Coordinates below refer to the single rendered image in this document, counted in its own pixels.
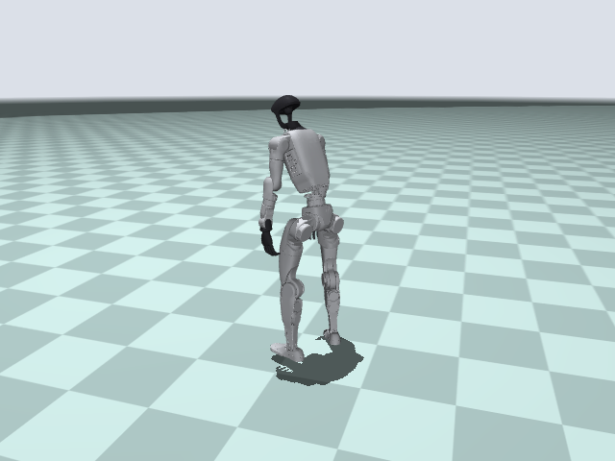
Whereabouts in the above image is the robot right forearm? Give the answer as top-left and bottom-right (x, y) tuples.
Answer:
(318, 184), (329, 197)

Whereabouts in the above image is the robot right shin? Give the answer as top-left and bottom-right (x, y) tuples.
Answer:
(324, 271), (340, 333)

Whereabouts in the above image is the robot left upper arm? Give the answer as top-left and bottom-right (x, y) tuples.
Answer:
(267, 135), (290, 191)

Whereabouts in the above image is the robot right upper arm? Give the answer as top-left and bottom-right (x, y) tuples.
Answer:
(318, 134), (330, 178)

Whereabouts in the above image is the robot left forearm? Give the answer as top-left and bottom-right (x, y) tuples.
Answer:
(258, 178), (278, 229)

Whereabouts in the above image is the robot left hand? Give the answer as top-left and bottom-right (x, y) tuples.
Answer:
(260, 219), (280, 256)

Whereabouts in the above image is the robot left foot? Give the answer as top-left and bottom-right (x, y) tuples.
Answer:
(270, 343), (305, 362)

